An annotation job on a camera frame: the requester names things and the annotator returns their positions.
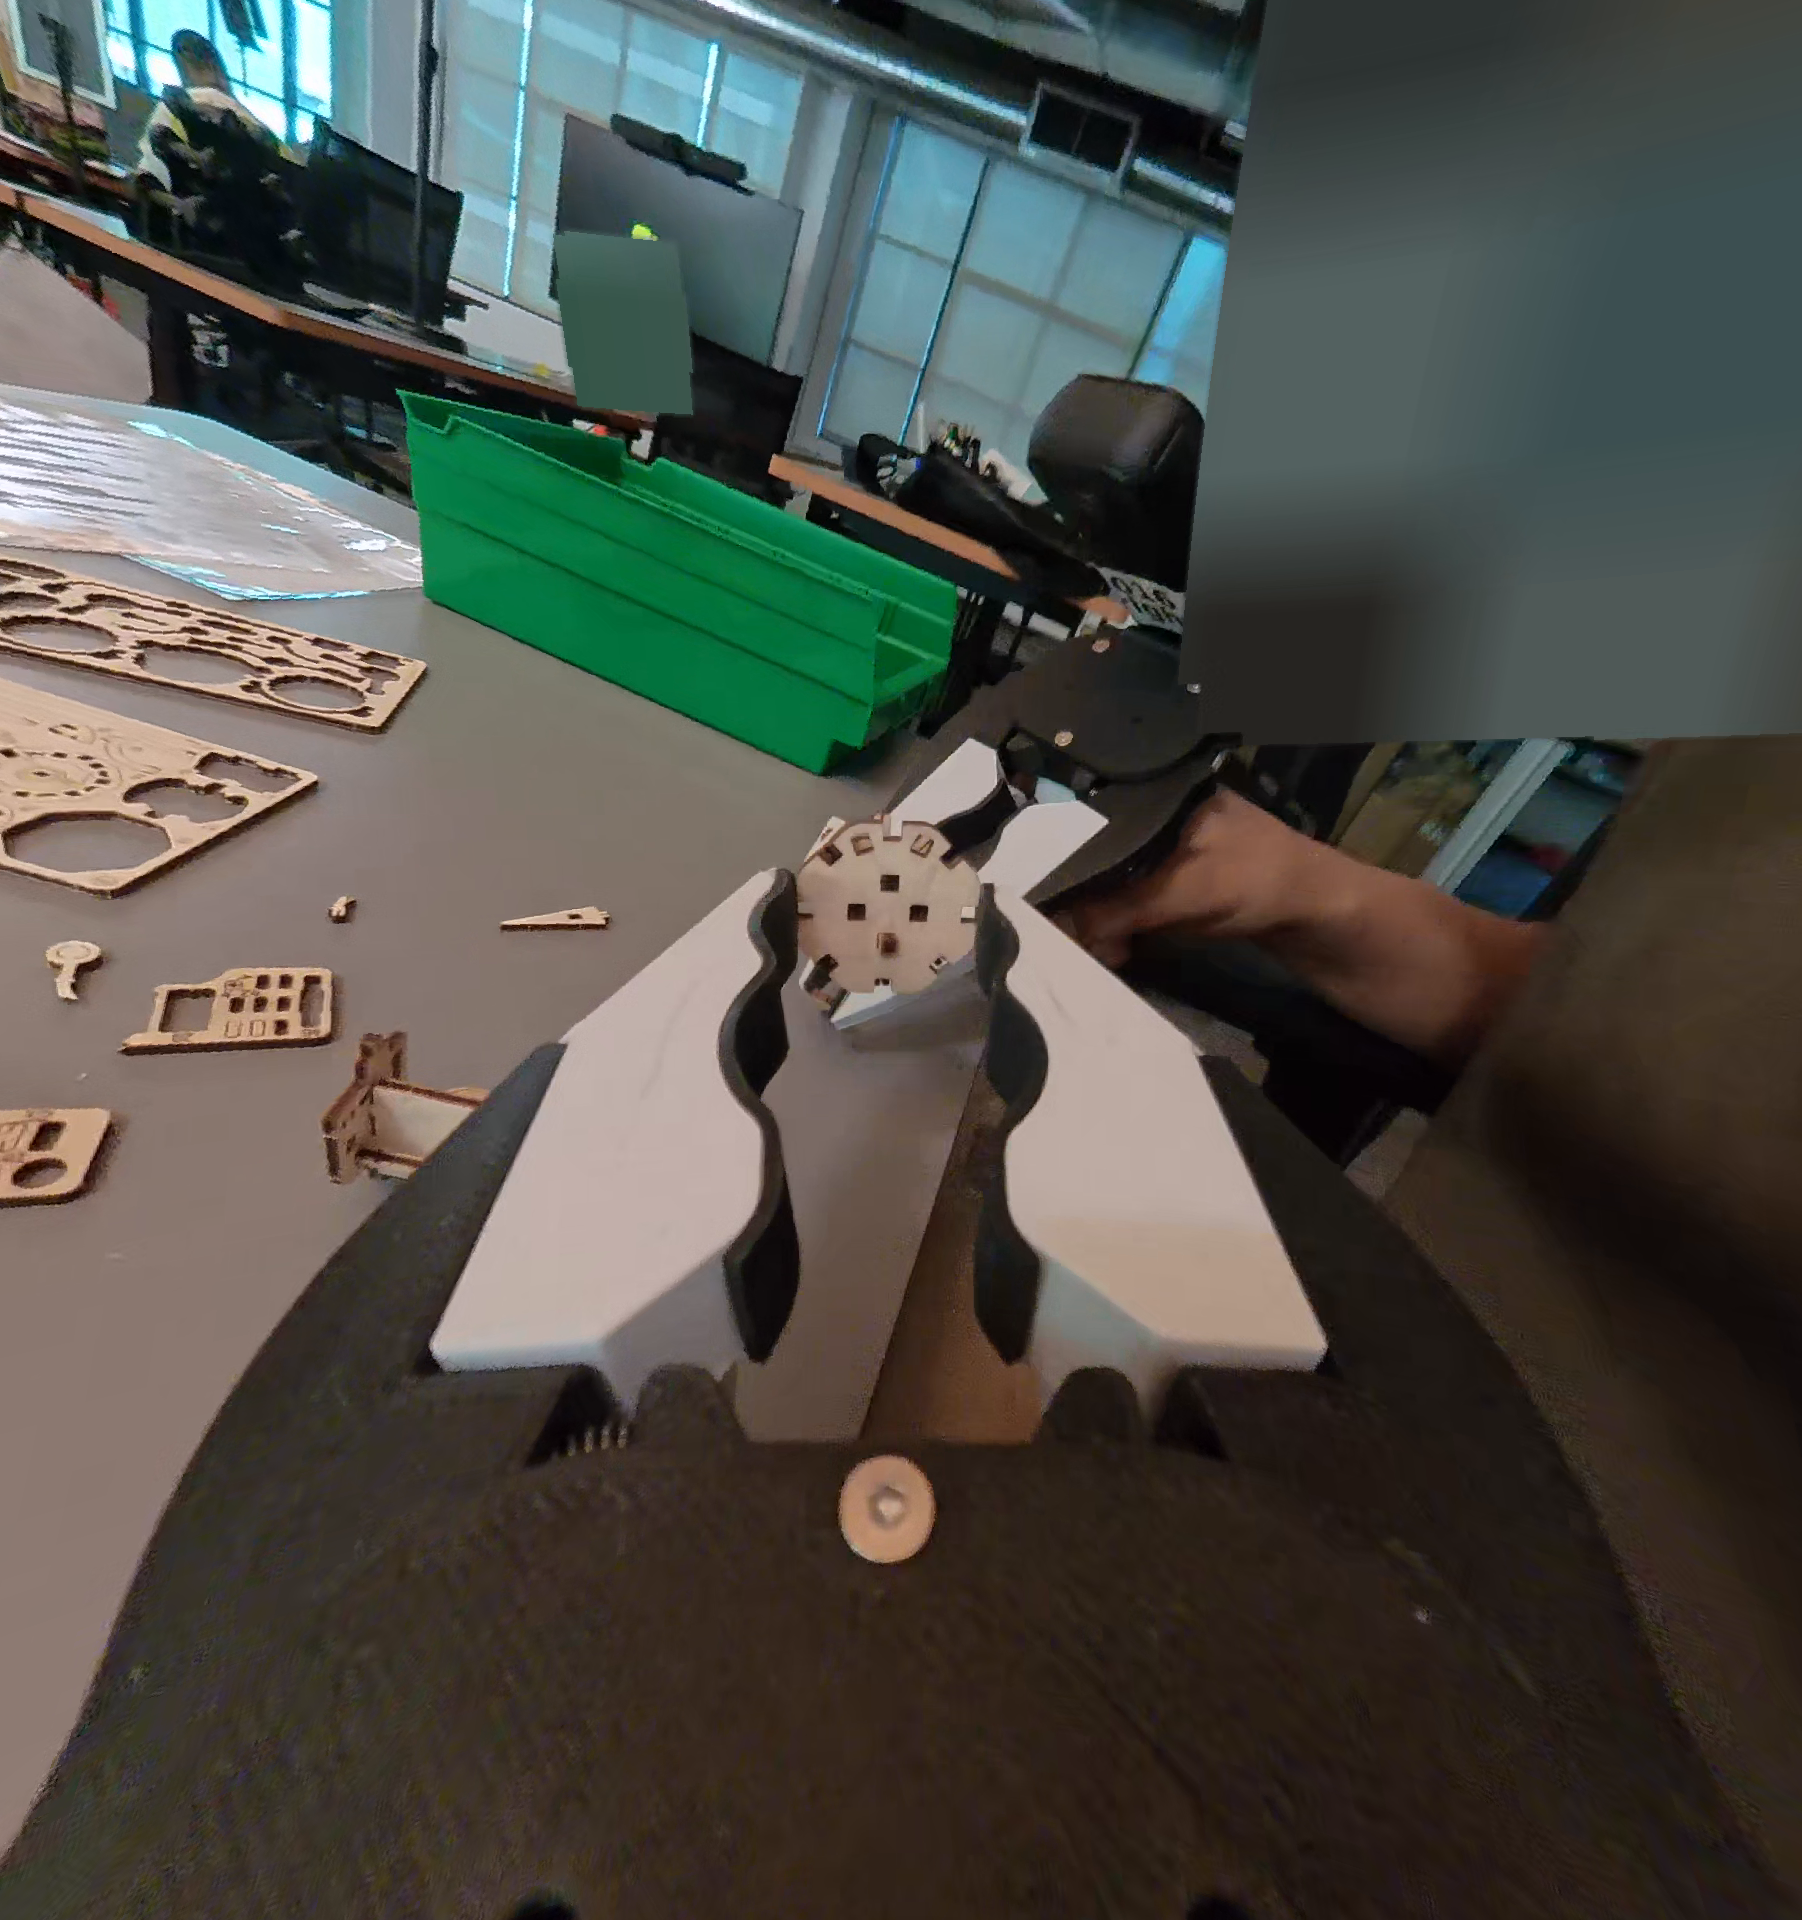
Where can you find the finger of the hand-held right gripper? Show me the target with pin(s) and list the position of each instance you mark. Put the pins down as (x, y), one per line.
(949, 787)
(1053, 839)

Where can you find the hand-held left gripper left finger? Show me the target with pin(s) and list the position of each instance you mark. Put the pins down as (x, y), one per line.
(601, 1185)

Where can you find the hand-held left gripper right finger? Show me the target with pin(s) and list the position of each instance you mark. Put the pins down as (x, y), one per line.
(1156, 1198)

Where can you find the round wooden gear wheel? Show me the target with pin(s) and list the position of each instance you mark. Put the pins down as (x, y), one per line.
(887, 899)

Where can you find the person's right forearm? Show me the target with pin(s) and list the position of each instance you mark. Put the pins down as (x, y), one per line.
(1413, 946)

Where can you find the wooden side desk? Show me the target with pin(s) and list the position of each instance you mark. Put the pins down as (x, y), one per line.
(827, 482)

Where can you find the grey desk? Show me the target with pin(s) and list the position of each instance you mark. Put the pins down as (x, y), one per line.
(316, 1426)

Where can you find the long wooden background desk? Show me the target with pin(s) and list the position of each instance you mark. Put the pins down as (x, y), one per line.
(210, 270)

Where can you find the person's right hand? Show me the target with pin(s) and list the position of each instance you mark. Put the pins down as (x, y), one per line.
(1217, 885)

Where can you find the black bag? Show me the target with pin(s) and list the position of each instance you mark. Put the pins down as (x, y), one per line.
(976, 503)

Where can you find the black office chair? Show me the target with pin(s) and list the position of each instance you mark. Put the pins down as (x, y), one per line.
(1119, 448)

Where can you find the pointed wooden piece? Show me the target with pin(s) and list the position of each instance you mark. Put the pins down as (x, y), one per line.
(555, 918)

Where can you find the green plastic bin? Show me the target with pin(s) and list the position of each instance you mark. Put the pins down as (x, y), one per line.
(662, 583)

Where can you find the wooden fret with square holes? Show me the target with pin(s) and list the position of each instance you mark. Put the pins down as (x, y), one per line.
(182, 1011)

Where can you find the large grid window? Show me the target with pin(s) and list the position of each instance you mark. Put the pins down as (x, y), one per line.
(993, 270)

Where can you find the small wooden parts card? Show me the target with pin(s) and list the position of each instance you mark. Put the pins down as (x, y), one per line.
(76, 1155)

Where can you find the wooden sheet with gear engraving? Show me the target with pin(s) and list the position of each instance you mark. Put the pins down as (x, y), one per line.
(265, 779)

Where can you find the wooden sheet with round cutouts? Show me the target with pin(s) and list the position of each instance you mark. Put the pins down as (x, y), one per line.
(378, 682)

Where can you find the large flat screen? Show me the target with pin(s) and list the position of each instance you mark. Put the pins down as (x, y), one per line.
(737, 256)

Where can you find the keyhole-shaped wooden piece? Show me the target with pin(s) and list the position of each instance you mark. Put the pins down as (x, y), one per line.
(74, 955)

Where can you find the black webcam bar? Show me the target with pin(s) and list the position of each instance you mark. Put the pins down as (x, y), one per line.
(684, 145)

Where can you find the black computer monitor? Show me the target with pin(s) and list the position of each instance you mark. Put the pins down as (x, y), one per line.
(383, 225)

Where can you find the large clear plastic sheet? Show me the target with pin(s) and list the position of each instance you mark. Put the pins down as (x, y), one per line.
(121, 481)

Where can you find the wooden box frame assembly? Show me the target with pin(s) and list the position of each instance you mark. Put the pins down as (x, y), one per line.
(378, 1109)

